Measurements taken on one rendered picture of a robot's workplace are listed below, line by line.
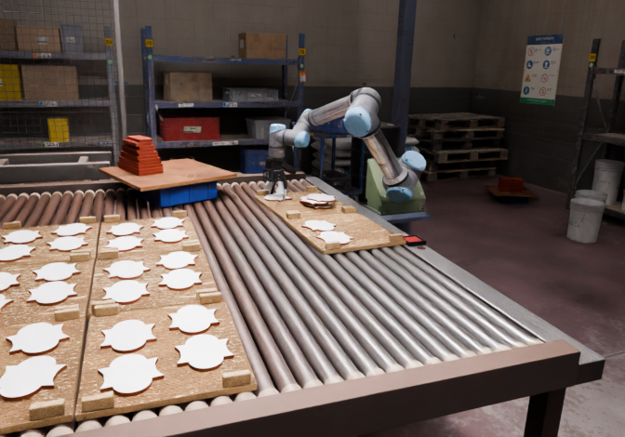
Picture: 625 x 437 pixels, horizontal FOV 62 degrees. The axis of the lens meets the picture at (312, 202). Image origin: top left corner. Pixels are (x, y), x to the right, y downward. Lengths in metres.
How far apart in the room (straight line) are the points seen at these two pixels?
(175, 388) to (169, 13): 5.97
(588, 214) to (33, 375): 4.89
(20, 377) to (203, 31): 5.95
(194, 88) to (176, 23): 0.94
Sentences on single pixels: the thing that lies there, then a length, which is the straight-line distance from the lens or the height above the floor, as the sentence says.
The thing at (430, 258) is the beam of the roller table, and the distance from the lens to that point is 1.92.
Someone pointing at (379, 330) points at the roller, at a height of 0.92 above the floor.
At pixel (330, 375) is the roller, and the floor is 0.92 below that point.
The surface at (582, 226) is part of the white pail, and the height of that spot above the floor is 0.16.
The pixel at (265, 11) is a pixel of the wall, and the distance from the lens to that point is 7.11.
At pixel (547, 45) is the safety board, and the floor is 1.87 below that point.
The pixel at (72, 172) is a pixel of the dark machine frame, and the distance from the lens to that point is 3.05.
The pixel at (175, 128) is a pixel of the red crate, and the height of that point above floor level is 0.79.
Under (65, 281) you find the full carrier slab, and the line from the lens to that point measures 1.73.
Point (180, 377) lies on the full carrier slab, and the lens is 1.19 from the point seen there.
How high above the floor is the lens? 1.59
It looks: 15 degrees down
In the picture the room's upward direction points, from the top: 2 degrees clockwise
